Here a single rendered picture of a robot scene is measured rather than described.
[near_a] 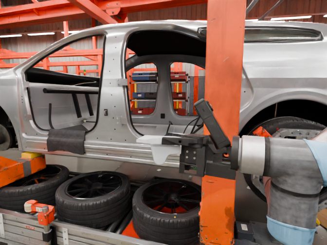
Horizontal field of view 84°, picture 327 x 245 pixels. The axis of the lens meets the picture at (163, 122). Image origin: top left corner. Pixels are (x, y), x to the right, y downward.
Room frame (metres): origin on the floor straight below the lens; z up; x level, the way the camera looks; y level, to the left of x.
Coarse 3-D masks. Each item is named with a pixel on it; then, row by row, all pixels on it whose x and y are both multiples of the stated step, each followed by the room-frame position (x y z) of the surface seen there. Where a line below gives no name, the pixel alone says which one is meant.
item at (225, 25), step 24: (216, 0) 0.86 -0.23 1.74; (240, 0) 0.84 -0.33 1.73; (216, 24) 0.86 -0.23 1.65; (240, 24) 0.84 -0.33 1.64; (216, 48) 0.86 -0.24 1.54; (240, 48) 0.83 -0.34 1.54; (216, 72) 0.86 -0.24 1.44; (240, 72) 0.83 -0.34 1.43; (216, 96) 0.86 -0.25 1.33; (240, 96) 0.84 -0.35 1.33; (216, 192) 0.85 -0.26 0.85; (216, 216) 0.85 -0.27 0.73; (216, 240) 0.85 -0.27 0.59
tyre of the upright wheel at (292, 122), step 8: (272, 120) 1.34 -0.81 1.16; (280, 120) 1.27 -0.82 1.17; (288, 120) 1.22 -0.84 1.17; (296, 120) 1.21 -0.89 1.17; (304, 120) 1.20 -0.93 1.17; (256, 128) 1.36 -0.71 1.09; (264, 128) 1.26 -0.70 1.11; (272, 128) 1.24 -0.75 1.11; (288, 128) 1.21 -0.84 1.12; (296, 128) 1.20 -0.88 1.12; (304, 128) 1.19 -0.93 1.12; (312, 128) 1.17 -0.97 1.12; (320, 128) 1.16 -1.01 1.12; (248, 176) 1.27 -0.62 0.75; (248, 184) 1.27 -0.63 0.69; (256, 192) 1.25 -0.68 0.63; (264, 200) 1.24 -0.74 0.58
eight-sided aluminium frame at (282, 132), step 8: (280, 128) 1.20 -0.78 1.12; (272, 136) 1.20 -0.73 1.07; (280, 136) 1.16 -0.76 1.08; (304, 136) 1.12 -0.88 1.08; (312, 136) 1.10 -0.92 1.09; (256, 176) 1.20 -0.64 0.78; (256, 184) 1.18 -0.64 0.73; (264, 192) 1.17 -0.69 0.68; (320, 200) 1.12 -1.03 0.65; (320, 208) 1.08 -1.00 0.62
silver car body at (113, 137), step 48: (48, 48) 1.91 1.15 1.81; (144, 48) 2.87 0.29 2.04; (192, 48) 2.67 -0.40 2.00; (288, 48) 1.26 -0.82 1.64; (0, 96) 1.93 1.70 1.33; (48, 96) 2.18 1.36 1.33; (96, 96) 3.08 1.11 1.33; (288, 96) 1.24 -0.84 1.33; (0, 144) 2.10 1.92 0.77; (96, 144) 1.64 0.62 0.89; (144, 144) 1.54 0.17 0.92
